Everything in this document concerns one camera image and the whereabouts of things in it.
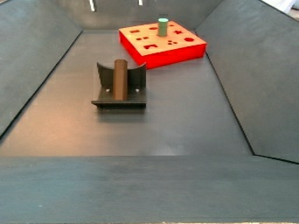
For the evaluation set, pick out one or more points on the black curved holder stand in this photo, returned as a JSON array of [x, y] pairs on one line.
[[135, 88]]

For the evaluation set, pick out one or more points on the red shape sorter block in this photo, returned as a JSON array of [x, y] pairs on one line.
[[160, 51]]

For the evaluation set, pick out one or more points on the green cylinder peg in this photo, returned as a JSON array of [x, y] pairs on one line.
[[162, 27]]

